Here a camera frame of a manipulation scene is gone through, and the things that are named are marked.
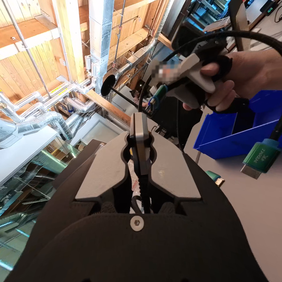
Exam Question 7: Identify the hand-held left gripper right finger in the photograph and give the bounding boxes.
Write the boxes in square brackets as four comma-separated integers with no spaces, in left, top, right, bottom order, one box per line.
[146,133,202,213]

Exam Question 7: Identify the rectangular silver duct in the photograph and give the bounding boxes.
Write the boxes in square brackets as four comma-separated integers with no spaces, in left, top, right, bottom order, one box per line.
[88,0,115,94]

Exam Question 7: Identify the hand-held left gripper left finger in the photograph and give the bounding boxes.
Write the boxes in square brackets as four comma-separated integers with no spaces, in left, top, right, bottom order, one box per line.
[74,131,132,213]

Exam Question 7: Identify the person's right hand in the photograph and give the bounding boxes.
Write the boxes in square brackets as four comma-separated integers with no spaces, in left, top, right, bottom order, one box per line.
[183,49,282,111]

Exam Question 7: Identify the insulated silver pipes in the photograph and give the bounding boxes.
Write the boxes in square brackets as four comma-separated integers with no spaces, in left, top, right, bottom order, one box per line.
[0,80,99,148]

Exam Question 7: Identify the grey square hdmi adapter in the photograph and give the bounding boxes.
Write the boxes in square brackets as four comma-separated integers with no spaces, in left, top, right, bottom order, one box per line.
[130,112,153,176]

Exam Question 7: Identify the black disc on rod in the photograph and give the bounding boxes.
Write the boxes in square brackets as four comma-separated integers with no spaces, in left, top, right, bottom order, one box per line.
[100,74,153,118]

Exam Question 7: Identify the blue plastic bin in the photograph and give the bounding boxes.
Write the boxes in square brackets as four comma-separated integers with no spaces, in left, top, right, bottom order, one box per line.
[193,90,282,159]

